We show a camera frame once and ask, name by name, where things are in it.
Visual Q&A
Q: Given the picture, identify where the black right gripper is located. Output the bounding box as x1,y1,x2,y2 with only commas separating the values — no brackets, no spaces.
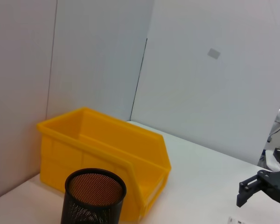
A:
236,163,280,224

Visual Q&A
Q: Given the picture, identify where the black mesh pen holder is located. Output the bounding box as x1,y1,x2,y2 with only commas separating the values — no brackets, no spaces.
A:
61,168,127,224

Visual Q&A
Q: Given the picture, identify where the yellow plastic bin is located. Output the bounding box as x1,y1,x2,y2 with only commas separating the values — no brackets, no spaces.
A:
36,106,172,222

